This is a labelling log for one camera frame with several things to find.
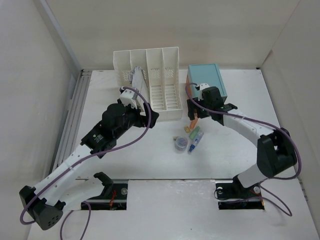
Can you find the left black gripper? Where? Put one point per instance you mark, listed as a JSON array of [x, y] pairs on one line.
[[141, 120]]

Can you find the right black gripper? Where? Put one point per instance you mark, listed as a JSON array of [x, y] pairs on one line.
[[191, 106]]

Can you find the orange highlighter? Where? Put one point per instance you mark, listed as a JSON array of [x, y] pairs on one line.
[[193, 124]]

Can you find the clear blue glue bottle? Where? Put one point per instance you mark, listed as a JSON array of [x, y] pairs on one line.
[[195, 141]]

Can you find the white spiral manual booklet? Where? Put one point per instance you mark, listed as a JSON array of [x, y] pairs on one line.
[[137, 80]]

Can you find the clear round pin container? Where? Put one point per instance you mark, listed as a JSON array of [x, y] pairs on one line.
[[181, 143]]

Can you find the teal orange drawer box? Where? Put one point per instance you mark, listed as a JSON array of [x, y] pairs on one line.
[[210, 74]]

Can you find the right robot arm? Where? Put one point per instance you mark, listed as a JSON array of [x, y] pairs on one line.
[[276, 151]]

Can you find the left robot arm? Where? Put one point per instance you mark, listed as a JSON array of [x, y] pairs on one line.
[[77, 179]]

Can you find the green highlighter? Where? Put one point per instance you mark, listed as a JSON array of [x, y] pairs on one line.
[[194, 132]]

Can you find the white file organizer rack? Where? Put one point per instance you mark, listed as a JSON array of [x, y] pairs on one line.
[[160, 68]]

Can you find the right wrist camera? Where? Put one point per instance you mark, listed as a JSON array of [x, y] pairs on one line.
[[200, 88]]

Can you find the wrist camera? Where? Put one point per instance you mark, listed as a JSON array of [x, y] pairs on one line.
[[200, 88], [128, 97]]

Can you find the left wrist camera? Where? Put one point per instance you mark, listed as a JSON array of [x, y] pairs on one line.
[[128, 97]]

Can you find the aluminium frame rail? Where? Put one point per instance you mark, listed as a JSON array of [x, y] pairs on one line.
[[77, 90]]

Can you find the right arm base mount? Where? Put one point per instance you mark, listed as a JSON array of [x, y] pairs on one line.
[[231, 195]]

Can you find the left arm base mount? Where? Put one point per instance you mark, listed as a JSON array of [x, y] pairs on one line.
[[113, 196]]

